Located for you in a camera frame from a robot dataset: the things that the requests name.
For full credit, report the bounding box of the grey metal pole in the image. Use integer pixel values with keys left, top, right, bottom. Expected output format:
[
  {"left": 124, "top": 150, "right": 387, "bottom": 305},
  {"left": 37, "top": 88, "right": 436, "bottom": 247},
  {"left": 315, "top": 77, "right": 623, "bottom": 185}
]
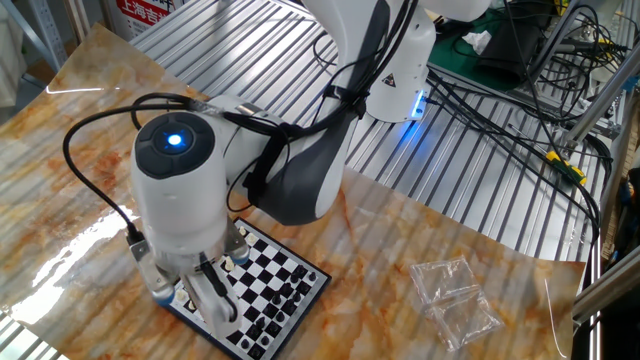
[{"left": 524, "top": 0, "right": 601, "bottom": 89}]

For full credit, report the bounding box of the beige wooden slat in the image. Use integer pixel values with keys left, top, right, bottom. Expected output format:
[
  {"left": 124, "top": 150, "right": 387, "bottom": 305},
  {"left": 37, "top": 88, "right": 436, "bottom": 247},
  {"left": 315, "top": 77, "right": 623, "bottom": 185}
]
[{"left": 63, "top": 0, "right": 92, "bottom": 44}]

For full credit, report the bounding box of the aluminium profile rail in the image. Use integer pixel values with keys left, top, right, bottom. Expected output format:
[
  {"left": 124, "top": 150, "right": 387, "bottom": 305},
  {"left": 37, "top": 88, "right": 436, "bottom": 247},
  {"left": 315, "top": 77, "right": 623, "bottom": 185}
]
[{"left": 571, "top": 252, "right": 640, "bottom": 324}]

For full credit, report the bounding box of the black camera cable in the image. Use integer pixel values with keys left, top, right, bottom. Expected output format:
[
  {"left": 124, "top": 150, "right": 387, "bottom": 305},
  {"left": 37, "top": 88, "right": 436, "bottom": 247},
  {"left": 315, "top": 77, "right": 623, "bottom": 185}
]
[{"left": 62, "top": 92, "right": 196, "bottom": 246}]

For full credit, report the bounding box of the black and white chessboard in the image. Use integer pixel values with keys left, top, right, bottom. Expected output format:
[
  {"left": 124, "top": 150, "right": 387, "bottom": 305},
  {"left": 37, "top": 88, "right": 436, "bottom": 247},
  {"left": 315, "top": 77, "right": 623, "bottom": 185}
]
[{"left": 166, "top": 216, "right": 333, "bottom": 360}]

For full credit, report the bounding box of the black velcro cable strap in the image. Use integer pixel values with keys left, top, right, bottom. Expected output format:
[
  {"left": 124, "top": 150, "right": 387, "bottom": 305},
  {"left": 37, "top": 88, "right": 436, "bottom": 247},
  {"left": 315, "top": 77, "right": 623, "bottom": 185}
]
[{"left": 242, "top": 127, "right": 291, "bottom": 206}]

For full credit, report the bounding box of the crumpled white tissue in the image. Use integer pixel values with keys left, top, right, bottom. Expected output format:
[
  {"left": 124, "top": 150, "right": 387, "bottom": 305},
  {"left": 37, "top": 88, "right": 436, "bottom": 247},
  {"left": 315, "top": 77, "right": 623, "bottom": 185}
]
[{"left": 461, "top": 29, "right": 494, "bottom": 56}]

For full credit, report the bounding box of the orange marble pattern mat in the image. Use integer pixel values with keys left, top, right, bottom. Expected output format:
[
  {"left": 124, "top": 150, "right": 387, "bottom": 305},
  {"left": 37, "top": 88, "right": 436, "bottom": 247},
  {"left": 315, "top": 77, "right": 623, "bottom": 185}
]
[{"left": 0, "top": 22, "right": 587, "bottom": 360}]

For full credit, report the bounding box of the yellow handled screwdriver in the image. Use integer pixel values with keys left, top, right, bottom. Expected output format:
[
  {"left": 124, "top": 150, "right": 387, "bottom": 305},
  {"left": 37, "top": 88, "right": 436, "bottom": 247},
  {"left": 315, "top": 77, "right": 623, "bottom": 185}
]
[{"left": 507, "top": 122, "right": 589, "bottom": 186}]

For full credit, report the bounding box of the black box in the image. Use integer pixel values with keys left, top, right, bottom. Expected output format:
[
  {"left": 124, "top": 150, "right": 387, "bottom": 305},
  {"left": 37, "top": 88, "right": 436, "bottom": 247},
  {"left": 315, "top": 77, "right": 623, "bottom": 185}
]
[{"left": 473, "top": 0, "right": 549, "bottom": 85}]

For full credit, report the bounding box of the thin white wire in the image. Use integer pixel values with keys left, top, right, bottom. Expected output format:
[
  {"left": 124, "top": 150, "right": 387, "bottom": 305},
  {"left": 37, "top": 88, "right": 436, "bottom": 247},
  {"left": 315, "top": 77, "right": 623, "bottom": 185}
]
[{"left": 543, "top": 277, "right": 567, "bottom": 359}]

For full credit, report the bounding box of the white box with red print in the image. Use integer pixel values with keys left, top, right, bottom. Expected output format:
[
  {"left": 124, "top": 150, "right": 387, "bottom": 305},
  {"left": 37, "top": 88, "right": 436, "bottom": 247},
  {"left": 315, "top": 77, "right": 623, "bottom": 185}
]
[{"left": 106, "top": 0, "right": 177, "bottom": 42}]

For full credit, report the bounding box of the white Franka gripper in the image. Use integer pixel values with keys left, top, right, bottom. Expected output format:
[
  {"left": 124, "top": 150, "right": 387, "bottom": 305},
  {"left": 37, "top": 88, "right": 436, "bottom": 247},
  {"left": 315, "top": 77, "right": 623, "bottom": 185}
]
[{"left": 180, "top": 259, "right": 243, "bottom": 338}]

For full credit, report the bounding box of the white plastic bag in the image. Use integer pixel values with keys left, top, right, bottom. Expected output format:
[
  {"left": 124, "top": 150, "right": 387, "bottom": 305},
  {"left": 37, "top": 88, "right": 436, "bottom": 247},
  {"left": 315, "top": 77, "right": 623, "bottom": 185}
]
[{"left": 0, "top": 3, "right": 27, "bottom": 109}]

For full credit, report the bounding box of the aluminium profile post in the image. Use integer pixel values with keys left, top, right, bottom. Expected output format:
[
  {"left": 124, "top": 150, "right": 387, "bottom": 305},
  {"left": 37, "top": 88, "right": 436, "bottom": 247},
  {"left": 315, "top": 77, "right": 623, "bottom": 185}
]
[{"left": 563, "top": 49, "right": 640, "bottom": 147}]

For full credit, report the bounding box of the thin black looped cable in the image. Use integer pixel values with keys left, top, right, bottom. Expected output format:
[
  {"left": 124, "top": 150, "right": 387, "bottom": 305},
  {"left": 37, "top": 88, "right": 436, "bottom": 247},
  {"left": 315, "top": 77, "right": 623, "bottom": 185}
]
[{"left": 312, "top": 29, "right": 346, "bottom": 69}]

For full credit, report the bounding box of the grey steel shelf frame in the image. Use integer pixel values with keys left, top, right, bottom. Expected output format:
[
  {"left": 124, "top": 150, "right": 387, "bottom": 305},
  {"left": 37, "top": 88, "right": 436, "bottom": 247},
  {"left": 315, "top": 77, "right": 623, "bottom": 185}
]
[{"left": 0, "top": 0, "right": 70, "bottom": 74}]

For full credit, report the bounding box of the clear plastic zip bag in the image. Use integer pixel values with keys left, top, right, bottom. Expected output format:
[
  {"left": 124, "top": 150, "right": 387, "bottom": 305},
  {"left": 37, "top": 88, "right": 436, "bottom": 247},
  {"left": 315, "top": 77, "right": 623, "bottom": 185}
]
[
  {"left": 408, "top": 255, "right": 481, "bottom": 306},
  {"left": 424, "top": 287, "right": 506, "bottom": 352}
]

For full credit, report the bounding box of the aluminium table edge rail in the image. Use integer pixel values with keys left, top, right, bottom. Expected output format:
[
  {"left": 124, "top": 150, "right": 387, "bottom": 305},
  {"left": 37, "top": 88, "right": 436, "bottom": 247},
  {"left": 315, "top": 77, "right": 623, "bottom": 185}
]
[{"left": 585, "top": 239, "right": 604, "bottom": 360}]

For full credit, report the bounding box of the thick black cable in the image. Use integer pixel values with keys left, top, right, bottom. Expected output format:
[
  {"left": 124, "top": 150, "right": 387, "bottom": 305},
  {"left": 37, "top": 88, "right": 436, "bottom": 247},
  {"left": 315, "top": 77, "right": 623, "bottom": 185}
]
[{"left": 424, "top": 67, "right": 604, "bottom": 246}]

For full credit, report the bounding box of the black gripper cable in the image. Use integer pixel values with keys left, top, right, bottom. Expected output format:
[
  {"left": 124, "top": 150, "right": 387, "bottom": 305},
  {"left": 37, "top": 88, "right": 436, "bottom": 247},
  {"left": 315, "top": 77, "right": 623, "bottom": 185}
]
[{"left": 198, "top": 252, "right": 240, "bottom": 324}]

